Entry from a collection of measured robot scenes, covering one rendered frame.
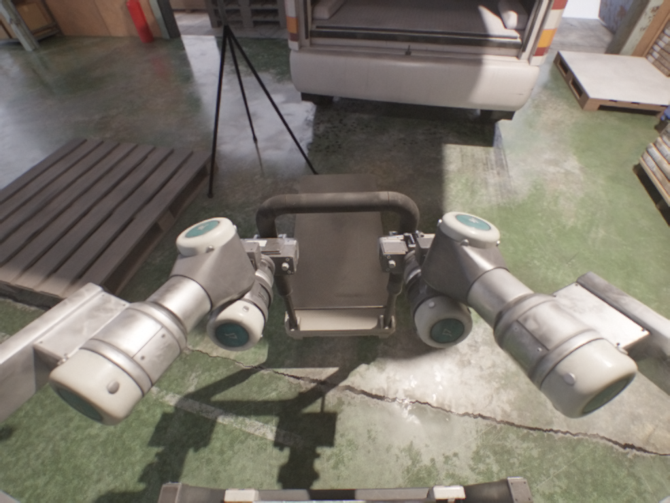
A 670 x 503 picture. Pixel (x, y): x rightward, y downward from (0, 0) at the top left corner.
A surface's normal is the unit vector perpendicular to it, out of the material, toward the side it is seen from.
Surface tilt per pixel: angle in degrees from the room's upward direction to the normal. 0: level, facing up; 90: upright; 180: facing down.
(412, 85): 89
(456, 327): 67
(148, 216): 0
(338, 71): 86
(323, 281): 0
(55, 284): 0
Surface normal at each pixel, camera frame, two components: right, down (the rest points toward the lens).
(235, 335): 0.00, 0.50
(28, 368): 0.93, 0.35
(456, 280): -0.90, 0.05
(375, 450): -0.03, -0.64
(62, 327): 0.21, -0.76
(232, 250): 0.89, 0.00
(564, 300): -0.26, -0.75
